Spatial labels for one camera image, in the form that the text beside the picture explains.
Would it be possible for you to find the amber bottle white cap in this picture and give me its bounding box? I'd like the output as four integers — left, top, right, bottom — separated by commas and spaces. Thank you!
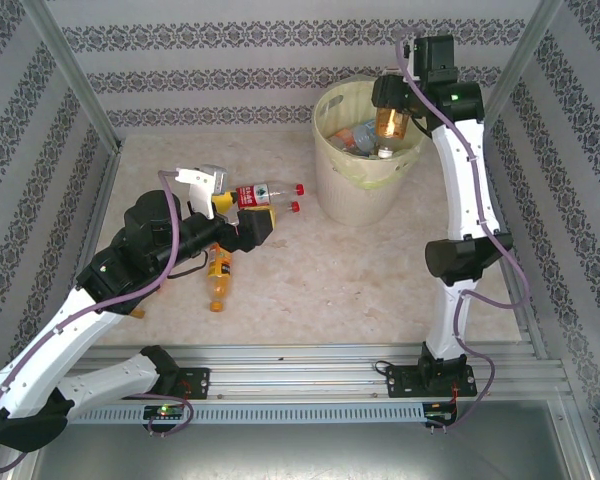
373, 104, 412, 160

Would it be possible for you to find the large red label bottle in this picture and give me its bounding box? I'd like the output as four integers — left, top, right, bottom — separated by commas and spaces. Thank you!
234, 181, 306, 209

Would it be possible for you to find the blue label plastic bottle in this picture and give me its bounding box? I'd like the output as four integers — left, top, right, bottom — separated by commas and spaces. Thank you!
354, 118, 380, 152

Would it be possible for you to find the small red label bottle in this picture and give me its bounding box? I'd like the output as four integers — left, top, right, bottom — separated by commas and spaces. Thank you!
272, 200, 302, 222

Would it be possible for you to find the orange juice bottle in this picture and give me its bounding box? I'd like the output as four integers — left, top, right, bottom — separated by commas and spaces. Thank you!
206, 243, 236, 315

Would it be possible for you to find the white ribbed plastic bin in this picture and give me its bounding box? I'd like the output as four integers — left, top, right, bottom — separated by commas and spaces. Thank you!
312, 74, 429, 226

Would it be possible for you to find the black mounting plate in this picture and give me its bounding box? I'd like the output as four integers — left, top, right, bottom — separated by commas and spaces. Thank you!
119, 366, 212, 402
383, 359, 477, 400

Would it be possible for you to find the small control board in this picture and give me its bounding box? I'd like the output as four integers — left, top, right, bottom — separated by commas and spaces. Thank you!
423, 401, 459, 429
142, 404, 187, 422

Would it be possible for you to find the grey metal front panel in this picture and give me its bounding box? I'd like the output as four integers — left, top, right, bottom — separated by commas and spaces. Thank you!
27, 399, 596, 480

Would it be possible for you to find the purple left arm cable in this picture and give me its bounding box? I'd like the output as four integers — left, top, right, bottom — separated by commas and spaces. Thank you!
0, 169, 194, 475

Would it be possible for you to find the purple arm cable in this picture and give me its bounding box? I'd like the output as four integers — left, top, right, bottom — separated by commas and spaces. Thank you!
0, 169, 194, 475
393, 27, 531, 434

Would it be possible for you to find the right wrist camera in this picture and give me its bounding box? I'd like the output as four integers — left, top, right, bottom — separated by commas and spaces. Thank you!
399, 39, 424, 84

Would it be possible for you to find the aluminium side rail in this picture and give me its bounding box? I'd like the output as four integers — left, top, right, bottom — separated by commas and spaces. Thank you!
59, 147, 124, 351
464, 139, 551, 359

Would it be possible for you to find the aluminium frame post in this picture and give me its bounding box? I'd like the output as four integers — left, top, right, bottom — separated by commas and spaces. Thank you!
467, 0, 566, 149
18, 0, 124, 151

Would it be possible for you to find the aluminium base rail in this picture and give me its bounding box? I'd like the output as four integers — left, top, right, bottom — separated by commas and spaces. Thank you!
29, 342, 569, 401

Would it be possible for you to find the grey slotted cable duct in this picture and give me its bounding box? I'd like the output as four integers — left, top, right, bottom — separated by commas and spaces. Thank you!
49, 402, 427, 427

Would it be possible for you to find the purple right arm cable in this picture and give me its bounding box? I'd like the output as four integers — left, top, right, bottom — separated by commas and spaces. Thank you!
393, 27, 531, 434

